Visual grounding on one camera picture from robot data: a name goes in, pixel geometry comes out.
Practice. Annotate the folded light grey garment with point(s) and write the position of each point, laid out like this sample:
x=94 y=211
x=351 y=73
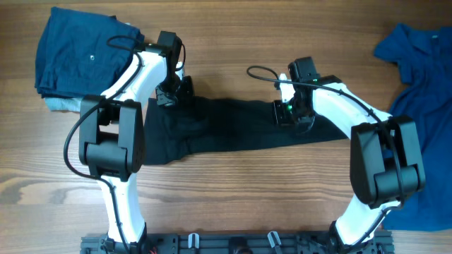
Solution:
x=63 y=104

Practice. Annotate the black polo shirt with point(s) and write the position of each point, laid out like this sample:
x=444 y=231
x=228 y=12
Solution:
x=223 y=125

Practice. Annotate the folded navy blue garment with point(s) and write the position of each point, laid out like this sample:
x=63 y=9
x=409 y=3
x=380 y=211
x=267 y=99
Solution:
x=73 y=58

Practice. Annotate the blue polo shirt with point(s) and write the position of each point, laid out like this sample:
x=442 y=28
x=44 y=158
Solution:
x=423 y=58

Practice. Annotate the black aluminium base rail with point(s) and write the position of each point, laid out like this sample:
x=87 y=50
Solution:
x=272 y=242

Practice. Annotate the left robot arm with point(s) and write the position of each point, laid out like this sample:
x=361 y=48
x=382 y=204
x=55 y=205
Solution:
x=112 y=137

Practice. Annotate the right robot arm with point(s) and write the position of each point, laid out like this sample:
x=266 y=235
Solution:
x=386 y=165

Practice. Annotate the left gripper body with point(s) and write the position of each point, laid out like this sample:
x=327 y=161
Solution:
x=173 y=91

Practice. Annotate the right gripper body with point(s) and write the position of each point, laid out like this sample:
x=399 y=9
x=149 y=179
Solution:
x=289 y=113

